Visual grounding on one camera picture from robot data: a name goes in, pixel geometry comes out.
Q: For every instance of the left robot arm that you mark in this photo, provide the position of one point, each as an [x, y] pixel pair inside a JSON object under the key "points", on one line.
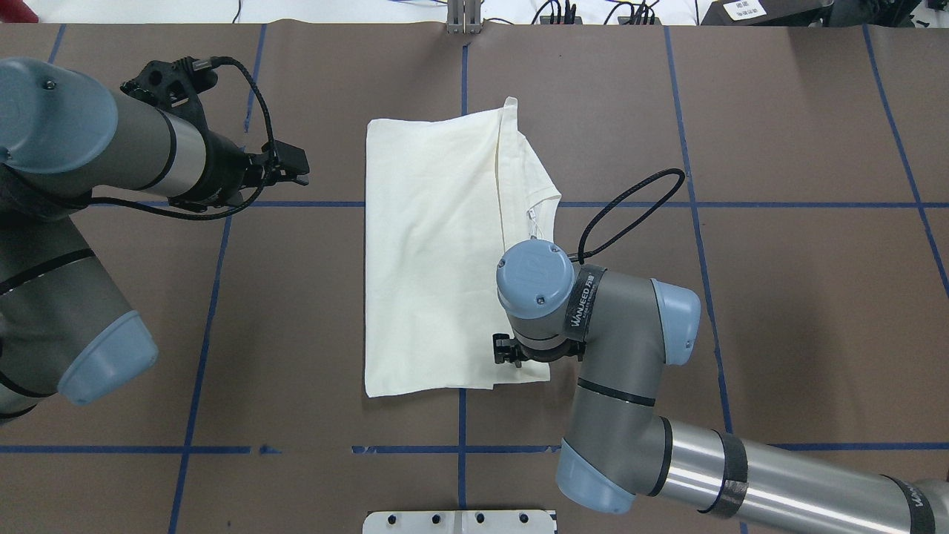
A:
{"points": [[69, 143]]}

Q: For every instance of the aluminium frame post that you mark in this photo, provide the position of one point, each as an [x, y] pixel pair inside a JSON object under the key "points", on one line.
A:
{"points": [[464, 16]]}

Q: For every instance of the black power adapter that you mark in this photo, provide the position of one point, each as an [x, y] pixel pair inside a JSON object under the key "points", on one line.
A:
{"points": [[765, 13]]}

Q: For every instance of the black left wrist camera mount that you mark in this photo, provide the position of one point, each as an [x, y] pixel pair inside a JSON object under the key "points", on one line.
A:
{"points": [[174, 87]]}

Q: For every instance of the white camera pole with base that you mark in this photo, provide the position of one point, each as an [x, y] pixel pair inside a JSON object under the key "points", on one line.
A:
{"points": [[461, 521]]}

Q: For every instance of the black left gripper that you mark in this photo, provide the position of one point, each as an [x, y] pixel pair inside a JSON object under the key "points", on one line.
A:
{"points": [[223, 170]]}

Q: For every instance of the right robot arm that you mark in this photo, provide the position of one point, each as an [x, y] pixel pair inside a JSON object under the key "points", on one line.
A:
{"points": [[625, 331]]}

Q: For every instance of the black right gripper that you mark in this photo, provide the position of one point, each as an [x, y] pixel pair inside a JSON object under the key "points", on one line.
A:
{"points": [[505, 350]]}

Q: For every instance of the cream cat print shirt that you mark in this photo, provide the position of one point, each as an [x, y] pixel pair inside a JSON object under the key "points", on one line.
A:
{"points": [[444, 201]]}

